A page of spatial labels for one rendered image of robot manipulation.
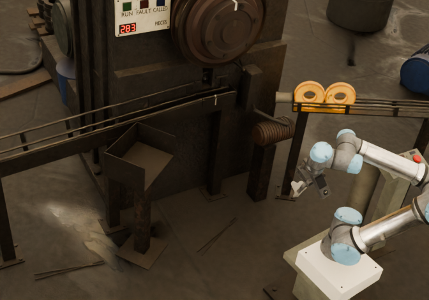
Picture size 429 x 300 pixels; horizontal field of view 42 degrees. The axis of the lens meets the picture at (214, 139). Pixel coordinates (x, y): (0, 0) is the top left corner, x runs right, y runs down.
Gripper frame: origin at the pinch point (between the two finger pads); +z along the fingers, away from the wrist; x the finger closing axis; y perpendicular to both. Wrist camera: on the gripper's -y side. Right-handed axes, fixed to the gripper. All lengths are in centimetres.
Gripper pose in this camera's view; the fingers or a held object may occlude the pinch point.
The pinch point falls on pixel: (308, 189)
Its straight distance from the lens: 242.9
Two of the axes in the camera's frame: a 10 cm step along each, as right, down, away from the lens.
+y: -5.5, -7.5, 3.6
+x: -8.4, 4.8, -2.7
